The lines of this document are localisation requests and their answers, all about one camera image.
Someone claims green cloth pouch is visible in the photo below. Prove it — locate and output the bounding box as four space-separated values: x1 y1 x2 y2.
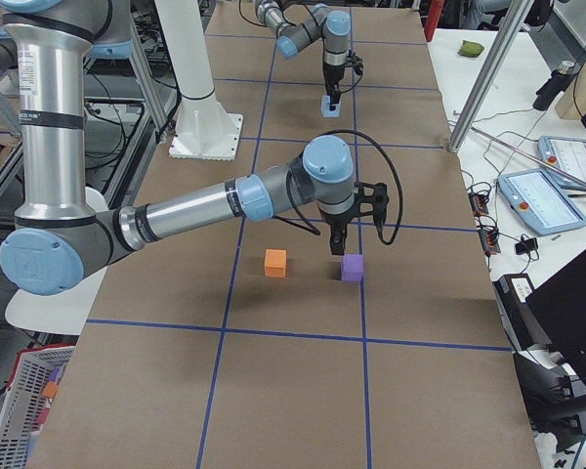
458 40 484 58

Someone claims black power adapter box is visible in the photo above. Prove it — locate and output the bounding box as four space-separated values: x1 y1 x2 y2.
492 274 552 350

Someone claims purple foam block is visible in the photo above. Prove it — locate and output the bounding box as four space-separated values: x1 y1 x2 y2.
341 254 364 282

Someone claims light blue foam block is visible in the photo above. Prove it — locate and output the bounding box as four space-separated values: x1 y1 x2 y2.
320 95 341 118

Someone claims white plastic chair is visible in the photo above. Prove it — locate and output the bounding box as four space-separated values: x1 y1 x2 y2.
4 188 109 336

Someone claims near blue teach pendant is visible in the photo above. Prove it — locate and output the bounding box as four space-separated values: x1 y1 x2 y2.
498 170 586 235

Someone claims black monitor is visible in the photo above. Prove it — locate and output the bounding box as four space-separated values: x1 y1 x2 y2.
526 248 586 384

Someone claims aluminium frame post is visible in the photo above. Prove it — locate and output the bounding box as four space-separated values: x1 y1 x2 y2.
447 0 533 153

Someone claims white perforated basket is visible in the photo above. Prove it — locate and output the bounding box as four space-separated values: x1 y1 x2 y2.
0 344 74 468

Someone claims blue teach pendant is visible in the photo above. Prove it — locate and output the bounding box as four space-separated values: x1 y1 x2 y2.
498 170 586 235
537 136 586 190

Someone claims orange foam block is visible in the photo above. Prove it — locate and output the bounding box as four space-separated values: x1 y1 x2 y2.
264 248 287 278

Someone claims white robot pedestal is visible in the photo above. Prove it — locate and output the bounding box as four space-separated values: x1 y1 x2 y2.
157 1 243 160

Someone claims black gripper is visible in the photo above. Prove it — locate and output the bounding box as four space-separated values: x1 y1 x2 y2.
320 212 356 256
322 63 346 108

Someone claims far blue teach pendant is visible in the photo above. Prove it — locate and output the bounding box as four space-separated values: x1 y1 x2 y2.
537 136 586 190

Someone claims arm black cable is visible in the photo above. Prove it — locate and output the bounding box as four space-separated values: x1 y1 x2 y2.
285 128 404 245

